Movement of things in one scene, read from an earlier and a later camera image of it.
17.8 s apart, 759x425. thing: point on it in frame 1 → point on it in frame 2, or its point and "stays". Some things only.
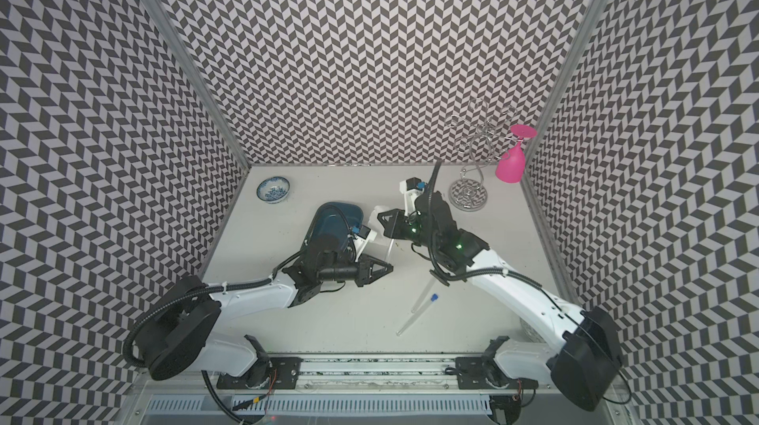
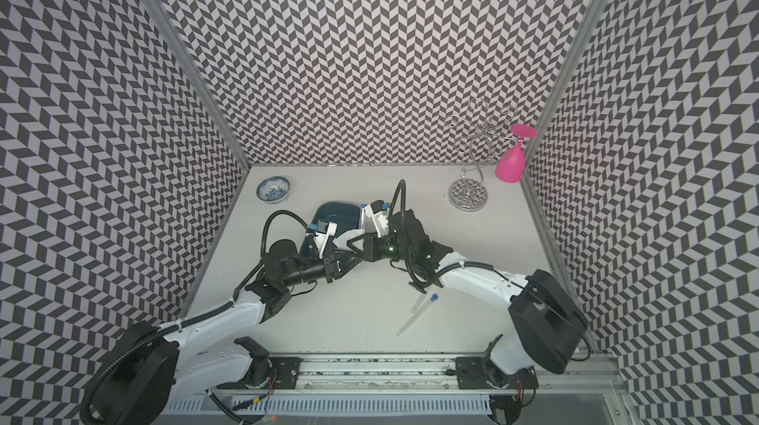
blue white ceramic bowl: [273, 190] stays
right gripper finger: [390, 220] → [370, 245]
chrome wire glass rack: [478, 136] stays
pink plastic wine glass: [511, 165] stays
